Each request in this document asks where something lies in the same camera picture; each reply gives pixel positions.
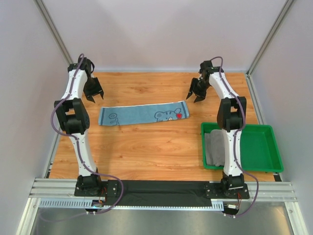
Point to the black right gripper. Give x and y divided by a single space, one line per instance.
197 88

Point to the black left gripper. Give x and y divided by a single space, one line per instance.
93 88

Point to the blue patterned towel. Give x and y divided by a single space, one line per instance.
142 114

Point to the grey terry towel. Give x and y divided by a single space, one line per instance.
214 148

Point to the green plastic tray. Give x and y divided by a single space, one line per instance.
259 150

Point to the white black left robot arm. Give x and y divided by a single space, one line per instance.
70 118

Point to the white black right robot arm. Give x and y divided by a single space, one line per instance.
231 119

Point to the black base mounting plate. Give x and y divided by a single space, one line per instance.
161 193

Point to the aluminium frame post left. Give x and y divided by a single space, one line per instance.
43 10

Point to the aluminium frame post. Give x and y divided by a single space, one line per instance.
270 36
43 10

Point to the aluminium front rail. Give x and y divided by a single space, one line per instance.
59 193

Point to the aluminium frame post right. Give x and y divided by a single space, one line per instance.
270 36

